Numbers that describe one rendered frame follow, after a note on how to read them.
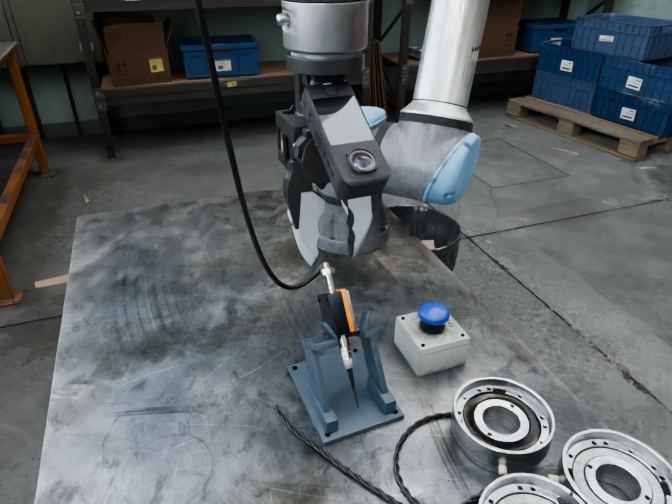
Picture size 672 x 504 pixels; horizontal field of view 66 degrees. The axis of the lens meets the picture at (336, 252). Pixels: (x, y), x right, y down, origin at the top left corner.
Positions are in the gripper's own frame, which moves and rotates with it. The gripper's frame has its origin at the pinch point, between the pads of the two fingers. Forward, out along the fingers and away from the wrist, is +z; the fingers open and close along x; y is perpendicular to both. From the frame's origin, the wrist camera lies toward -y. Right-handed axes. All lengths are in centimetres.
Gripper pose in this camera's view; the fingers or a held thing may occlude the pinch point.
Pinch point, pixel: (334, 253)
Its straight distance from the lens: 55.3
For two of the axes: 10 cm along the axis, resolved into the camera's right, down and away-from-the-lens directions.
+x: -9.2, 2.0, -3.3
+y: -3.9, -4.7, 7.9
